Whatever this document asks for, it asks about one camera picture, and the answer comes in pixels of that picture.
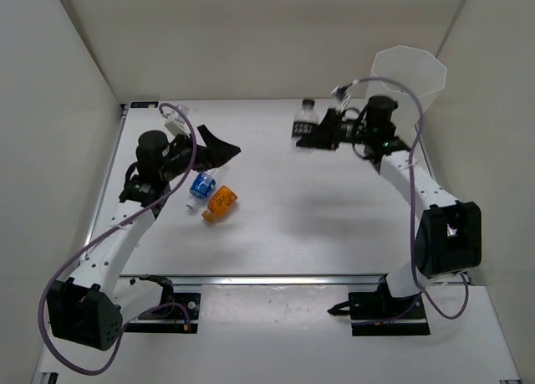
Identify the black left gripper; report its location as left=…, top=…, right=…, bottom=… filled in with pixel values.
left=160, top=125, right=240, bottom=182

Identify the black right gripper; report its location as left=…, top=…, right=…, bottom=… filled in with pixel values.
left=298, top=109, right=375, bottom=151

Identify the black-label clear bottle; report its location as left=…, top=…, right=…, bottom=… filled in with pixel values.
left=291, top=99, right=319, bottom=152

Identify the blue-label clear bottle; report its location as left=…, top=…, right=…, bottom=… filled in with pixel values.
left=186, top=169, right=217, bottom=212

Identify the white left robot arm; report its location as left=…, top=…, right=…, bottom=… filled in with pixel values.
left=46, top=125, right=241, bottom=351

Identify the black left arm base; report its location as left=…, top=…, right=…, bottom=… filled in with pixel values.
left=125, top=275, right=201, bottom=335

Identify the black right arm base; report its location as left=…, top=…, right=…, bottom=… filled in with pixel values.
left=327, top=277, right=431, bottom=337

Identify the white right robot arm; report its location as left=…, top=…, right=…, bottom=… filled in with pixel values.
left=292, top=95, right=482, bottom=317

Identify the white translucent bin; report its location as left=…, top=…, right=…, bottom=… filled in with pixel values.
left=365, top=45, right=447, bottom=130

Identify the orange sea-buckthorn juice bottle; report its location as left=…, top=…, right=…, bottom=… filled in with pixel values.
left=201, top=185, right=238, bottom=223

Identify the dark label sticker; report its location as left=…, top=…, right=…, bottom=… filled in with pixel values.
left=129, top=101, right=159, bottom=109

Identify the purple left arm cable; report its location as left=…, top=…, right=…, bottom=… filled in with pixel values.
left=38, top=102, right=198, bottom=376

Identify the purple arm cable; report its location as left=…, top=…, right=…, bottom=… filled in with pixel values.
left=38, top=102, right=198, bottom=376
left=346, top=76, right=469, bottom=326

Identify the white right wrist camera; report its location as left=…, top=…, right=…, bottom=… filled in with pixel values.
left=331, top=79, right=359, bottom=113

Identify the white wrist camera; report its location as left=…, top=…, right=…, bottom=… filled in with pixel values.
left=331, top=79, right=359, bottom=113
left=160, top=105, right=189, bottom=136

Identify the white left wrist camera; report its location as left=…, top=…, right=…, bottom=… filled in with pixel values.
left=160, top=105, right=189, bottom=136

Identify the aluminium table edge rail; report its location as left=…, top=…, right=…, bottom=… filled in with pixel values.
left=120, top=273, right=473, bottom=289

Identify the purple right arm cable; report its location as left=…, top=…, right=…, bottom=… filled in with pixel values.
left=346, top=76, right=469, bottom=326

